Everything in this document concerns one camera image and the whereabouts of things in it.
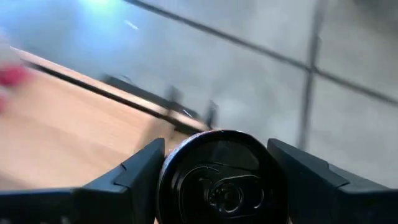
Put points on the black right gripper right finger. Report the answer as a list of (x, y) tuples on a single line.
[(317, 199)]

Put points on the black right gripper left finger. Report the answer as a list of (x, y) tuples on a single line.
[(133, 193)]

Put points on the tall Celsius can red print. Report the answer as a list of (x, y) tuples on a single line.
[(220, 193)]

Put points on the pink strawberry drink can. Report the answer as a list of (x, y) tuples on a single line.
[(12, 76)]

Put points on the wooden shelf black metal frame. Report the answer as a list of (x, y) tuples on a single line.
[(77, 133)]

